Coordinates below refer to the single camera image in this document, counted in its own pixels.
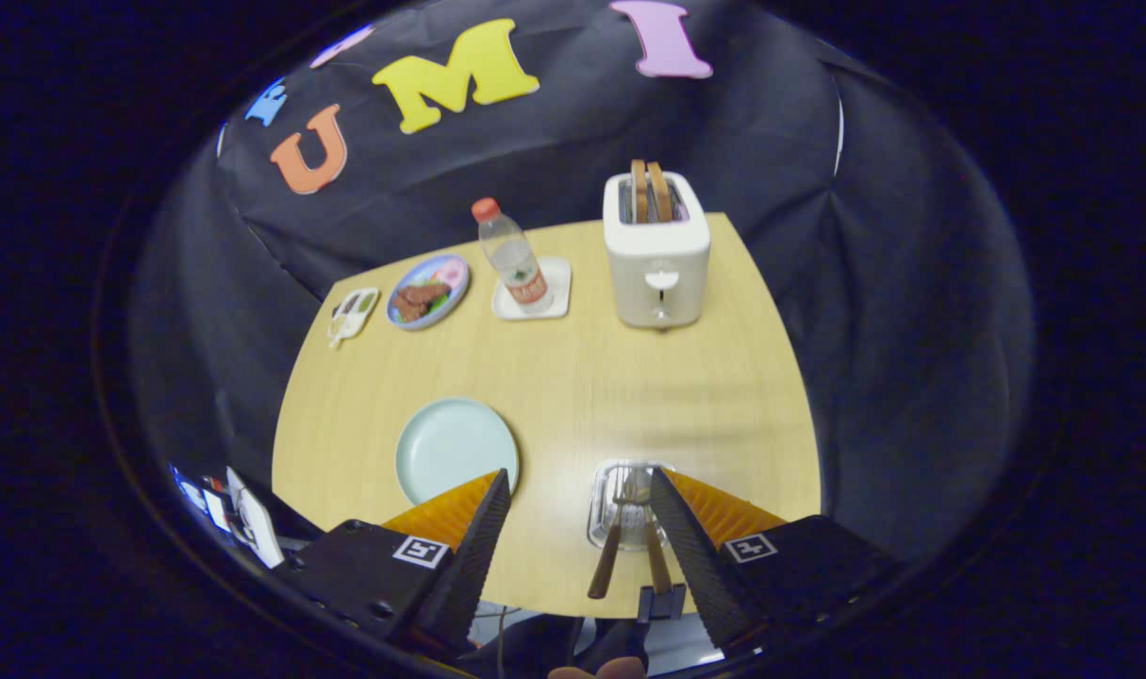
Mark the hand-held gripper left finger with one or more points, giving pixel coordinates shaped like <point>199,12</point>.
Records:
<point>464,566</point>

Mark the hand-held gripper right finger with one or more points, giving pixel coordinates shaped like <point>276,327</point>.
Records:
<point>693,566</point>

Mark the clear glass tray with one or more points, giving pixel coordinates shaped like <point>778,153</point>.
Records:
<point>602,500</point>

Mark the pale green plate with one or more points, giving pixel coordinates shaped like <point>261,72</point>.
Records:
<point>450,448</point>

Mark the stack of papers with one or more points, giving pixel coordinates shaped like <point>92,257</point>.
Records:
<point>252,528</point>

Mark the brown meat pieces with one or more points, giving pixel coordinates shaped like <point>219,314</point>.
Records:
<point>417,302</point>

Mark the white divided sauce dish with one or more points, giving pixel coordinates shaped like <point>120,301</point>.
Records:
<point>354,314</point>

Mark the white toaster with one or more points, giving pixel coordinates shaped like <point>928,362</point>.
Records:
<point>657,283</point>

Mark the blue plate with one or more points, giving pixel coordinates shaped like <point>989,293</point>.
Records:
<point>452,273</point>

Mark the white square coaster dish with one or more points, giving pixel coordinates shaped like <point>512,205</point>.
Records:
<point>559,278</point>

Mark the clear water bottle red cap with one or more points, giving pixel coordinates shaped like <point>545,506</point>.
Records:
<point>516,259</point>

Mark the black backdrop cloth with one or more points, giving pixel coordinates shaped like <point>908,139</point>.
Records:
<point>554,151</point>

